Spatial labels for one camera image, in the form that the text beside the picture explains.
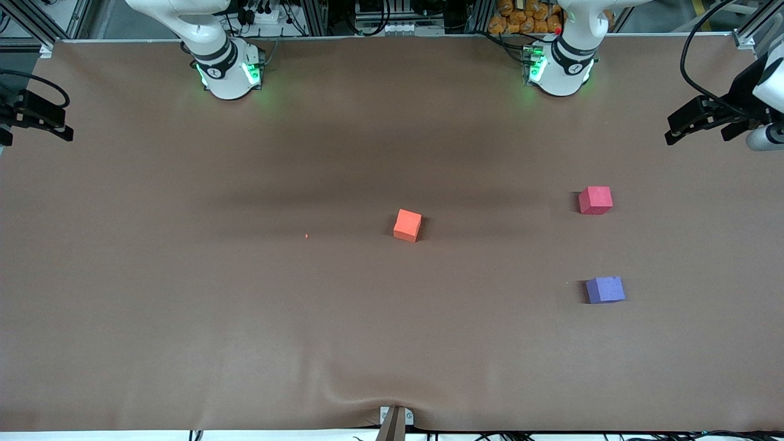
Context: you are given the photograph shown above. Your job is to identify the bag of orange items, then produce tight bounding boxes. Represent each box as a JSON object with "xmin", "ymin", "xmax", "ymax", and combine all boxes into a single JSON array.
[{"xmin": 488, "ymin": 0, "xmax": 563, "ymax": 36}]

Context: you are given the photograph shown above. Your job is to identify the white power strip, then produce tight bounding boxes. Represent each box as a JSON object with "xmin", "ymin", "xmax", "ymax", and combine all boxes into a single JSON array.
[{"xmin": 242, "ymin": 5, "xmax": 284, "ymax": 26}]

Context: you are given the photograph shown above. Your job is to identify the brown table cloth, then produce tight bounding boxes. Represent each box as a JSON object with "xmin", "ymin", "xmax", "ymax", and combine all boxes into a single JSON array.
[{"xmin": 0, "ymin": 36, "xmax": 784, "ymax": 432}]

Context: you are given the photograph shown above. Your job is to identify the orange foam block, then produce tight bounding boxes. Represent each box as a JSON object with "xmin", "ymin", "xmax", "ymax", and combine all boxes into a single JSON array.
[{"xmin": 393, "ymin": 208, "xmax": 423, "ymax": 243}]

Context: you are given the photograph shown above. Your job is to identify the aluminium frame strut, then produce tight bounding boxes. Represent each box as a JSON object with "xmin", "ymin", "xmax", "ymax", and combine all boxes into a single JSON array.
[
  {"xmin": 732, "ymin": 0, "xmax": 784, "ymax": 50},
  {"xmin": 5, "ymin": 0, "xmax": 62, "ymax": 59}
]

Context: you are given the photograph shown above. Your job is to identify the grey metal bracket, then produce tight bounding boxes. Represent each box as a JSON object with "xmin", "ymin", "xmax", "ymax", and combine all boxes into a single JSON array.
[{"xmin": 379, "ymin": 406, "xmax": 415, "ymax": 427}]

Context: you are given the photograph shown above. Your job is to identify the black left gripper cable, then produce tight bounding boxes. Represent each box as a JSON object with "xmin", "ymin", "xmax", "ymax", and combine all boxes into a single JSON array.
[{"xmin": 680, "ymin": 0, "xmax": 739, "ymax": 117}]

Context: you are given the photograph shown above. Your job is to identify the white terminal block row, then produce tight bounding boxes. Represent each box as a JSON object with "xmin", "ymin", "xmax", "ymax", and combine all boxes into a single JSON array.
[{"xmin": 383, "ymin": 21, "xmax": 446, "ymax": 37}]

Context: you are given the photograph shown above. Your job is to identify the brown post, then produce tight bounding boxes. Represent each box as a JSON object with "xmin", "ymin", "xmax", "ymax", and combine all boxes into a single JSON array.
[{"xmin": 375, "ymin": 407, "xmax": 407, "ymax": 441}]

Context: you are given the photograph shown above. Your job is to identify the purple foam block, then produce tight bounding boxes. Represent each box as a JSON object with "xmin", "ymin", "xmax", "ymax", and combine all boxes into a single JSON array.
[{"xmin": 585, "ymin": 276, "xmax": 627, "ymax": 305}]

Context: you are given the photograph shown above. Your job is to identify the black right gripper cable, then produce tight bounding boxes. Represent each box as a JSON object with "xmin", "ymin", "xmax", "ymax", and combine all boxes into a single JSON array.
[{"xmin": 0, "ymin": 69, "xmax": 70, "ymax": 109}]

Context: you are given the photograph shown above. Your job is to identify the red foam block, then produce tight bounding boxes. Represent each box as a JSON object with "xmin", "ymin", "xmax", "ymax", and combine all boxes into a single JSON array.
[{"xmin": 578, "ymin": 186, "xmax": 614, "ymax": 216}]

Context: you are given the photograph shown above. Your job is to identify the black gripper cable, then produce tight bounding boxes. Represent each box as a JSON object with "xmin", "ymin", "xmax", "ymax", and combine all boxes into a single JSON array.
[
  {"xmin": 0, "ymin": 69, "xmax": 70, "ymax": 109},
  {"xmin": 680, "ymin": 0, "xmax": 739, "ymax": 117}
]

